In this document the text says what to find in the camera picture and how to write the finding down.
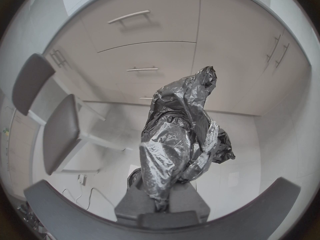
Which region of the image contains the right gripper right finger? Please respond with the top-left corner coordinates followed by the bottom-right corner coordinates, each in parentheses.
top-left (169, 182), bottom-right (210, 221)

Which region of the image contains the grey white chair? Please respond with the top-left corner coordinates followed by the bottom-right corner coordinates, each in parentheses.
top-left (11, 53), bottom-right (134, 176)

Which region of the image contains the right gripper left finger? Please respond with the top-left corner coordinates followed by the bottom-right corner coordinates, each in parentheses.
top-left (114, 181), bottom-right (157, 221)

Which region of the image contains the black plastic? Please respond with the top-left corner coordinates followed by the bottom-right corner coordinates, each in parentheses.
top-left (139, 66), bottom-right (236, 212)

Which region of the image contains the beige cabinet with drawers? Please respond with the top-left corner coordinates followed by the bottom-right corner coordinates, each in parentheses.
top-left (42, 0), bottom-right (313, 117)

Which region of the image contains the white cable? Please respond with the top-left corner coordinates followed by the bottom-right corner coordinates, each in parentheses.
top-left (62, 174), bottom-right (86, 202)

